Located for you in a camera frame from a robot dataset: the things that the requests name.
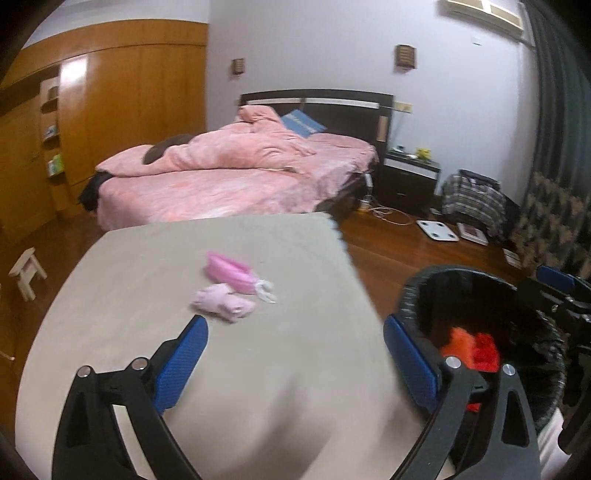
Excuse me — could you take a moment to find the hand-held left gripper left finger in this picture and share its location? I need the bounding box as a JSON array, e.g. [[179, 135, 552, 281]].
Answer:
[[50, 315, 209, 480]]

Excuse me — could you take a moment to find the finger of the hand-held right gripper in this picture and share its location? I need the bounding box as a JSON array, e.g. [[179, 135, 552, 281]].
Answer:
[[536, 265, 591, 319]]

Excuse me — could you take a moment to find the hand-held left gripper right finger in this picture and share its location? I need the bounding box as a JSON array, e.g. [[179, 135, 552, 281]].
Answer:
[[383, 315, 543, 480]]

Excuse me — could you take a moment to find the orange knitted cloth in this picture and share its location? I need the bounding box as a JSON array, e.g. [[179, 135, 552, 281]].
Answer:
[[438, 327, 482, 370]]

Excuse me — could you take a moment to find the red cloth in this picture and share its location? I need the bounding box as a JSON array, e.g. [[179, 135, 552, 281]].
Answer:
[[463, 333, 502, 414]]

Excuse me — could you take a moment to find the bin with black bag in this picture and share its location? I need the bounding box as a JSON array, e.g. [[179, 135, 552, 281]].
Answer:
[[397, 265, 567, 467]]

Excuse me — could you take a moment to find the patterned armchair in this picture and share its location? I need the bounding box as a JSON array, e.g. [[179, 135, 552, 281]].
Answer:
[[510, 173, 591, 283]]

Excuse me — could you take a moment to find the pink crumpled tissue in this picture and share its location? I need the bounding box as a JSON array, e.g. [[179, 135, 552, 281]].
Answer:
[[191, 283, 256, 323]]

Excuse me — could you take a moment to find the plaid bag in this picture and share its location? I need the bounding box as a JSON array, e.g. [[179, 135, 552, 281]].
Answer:
[[442, 170, 507, 241]]

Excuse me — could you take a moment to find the white bathroom scale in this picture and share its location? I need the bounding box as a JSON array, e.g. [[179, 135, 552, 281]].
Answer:
[[416, 220, 461, 243]]

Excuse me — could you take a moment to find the bed with pink sheet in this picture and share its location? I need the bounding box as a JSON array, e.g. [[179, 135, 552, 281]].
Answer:
[[95, 134, 380, 232]]

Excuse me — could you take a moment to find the dark green curtain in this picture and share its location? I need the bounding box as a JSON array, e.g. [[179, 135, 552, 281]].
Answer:
[[522, 0, 591, 222]]

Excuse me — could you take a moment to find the dark nightstand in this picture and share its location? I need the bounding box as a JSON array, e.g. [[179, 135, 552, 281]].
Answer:
[[373, 148, 441, 219]]

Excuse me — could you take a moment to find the small white stool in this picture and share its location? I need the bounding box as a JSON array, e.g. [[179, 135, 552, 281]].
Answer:
[[9, 248, 48, 302]]

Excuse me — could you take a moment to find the black clothing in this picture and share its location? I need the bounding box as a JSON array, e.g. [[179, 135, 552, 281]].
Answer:
[[78, 170, 110, 213]]

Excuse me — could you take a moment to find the pink duvet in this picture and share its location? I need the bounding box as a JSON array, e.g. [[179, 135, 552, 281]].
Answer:
[[95, 105, 319, 179]]

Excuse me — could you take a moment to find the brown cushion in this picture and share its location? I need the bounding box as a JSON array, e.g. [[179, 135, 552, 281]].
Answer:
[[143, 134, 195, 165]]

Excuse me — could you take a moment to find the dark wooden headboard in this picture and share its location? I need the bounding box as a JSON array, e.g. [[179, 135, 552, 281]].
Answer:
[[240, 90, 394, 158]]

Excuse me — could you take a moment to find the blue pillow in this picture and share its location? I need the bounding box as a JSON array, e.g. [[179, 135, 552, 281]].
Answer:
[[280, 110, 328, 138]]

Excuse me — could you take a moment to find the wooden wardrobe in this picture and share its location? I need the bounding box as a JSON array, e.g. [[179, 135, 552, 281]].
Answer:
[[0, 18, 208, 243]]

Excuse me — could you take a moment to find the white cable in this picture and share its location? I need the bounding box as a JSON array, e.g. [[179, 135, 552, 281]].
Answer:
[[369, 205, 417, 227]]

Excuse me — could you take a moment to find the wall air conditioner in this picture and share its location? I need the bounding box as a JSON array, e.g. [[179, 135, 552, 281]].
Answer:
[[445, 0, 525, 34]]

